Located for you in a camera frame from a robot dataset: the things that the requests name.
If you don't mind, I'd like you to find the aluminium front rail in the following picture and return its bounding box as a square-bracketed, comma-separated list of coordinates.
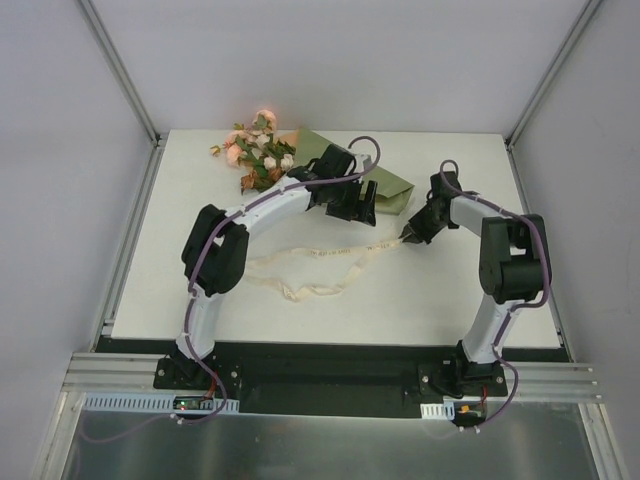
[61, 352, 604, 404]

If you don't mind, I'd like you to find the right aluminium frame post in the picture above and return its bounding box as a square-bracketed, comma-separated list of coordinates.
[505, 0, 605, 152]

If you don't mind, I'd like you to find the aluminium frame post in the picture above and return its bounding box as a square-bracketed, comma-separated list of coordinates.
[74, 0, 162, 147]
[505, 0, 605, 152]

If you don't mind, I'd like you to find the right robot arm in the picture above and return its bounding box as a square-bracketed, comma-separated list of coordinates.
[401, 170, 552, 398]

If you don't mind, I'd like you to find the white cable duct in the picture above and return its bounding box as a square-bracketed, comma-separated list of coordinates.
[419, 401, 487, 421]
[84, 393, 240, 416]

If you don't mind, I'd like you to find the cream rose flower branch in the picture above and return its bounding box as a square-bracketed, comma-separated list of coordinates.
[255, 134, 296, 171]

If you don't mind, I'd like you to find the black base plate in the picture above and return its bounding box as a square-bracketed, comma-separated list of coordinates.
[153, 342, 507, 418]

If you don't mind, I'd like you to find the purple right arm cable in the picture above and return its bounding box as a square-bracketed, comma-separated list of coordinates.
[429, 159, 554, 434]

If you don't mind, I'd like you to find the right white cable duct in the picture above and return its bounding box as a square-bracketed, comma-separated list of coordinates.
[419, 401, 487, 421]

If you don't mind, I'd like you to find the cream ribbon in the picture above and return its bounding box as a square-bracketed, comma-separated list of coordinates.
[243, 238, 404, 303]

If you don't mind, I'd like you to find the left aluminium frame post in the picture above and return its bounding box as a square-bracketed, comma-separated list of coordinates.
[74, 0, 162, 147]

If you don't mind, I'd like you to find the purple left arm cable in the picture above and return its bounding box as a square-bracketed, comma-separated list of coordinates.
[79, 135, 384, 428]

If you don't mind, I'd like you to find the pink rose flower branch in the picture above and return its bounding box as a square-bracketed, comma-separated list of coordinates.
[209, 109, 278, 168]

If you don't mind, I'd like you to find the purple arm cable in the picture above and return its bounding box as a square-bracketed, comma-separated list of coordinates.
[429, 159, 554, 434]
[79, 135, 384, 428]

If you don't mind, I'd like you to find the brown rose flower branch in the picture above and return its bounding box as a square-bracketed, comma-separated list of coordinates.
[240, 166, 284, 194]

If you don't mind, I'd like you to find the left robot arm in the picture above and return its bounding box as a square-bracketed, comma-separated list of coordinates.
[176, 144, 381, 389]

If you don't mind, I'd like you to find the left white cable duct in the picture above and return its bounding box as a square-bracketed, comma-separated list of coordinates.
[84, 393, 240, 416]

